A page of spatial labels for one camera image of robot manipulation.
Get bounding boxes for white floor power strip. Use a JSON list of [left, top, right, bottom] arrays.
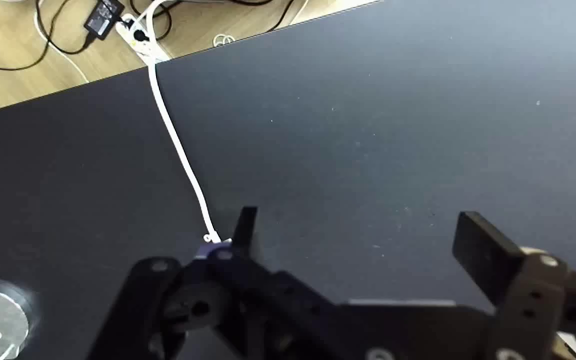
[[114, 14, 172, 67]]

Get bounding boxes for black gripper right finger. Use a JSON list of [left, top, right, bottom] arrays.
[[452, 210, 576, 360]]

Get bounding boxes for black power adapter brick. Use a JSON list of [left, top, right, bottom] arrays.
[[81, 0, 128, 41]]

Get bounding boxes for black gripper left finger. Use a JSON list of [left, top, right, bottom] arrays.
[[86, 204, 344, 360]]

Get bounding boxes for white extension power cord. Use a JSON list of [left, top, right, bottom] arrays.
[[146, 59, 223, 243]]

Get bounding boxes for thin white floor cable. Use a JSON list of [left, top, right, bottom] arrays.
[[51, 45, 91, 83]]

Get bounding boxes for long black floor cable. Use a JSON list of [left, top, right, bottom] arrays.
[[0, 0, 98, 72]]

